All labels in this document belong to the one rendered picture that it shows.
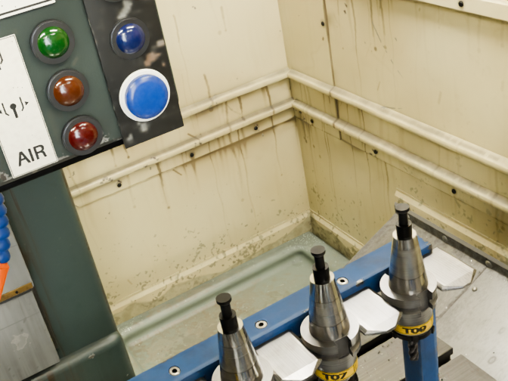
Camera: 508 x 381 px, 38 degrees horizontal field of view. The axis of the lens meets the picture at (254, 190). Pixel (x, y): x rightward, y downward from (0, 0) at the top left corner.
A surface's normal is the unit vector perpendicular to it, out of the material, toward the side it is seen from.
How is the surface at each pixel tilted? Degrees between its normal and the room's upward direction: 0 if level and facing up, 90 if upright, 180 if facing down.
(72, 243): 90
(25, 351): 90
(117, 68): 90
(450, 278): 0
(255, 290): 0
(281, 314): 0
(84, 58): 90
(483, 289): 24
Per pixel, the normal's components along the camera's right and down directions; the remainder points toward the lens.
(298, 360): -0.17, -0.85
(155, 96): 0.55, 0.34
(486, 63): -0.85, 0.38
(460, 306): -0.50, -0.62
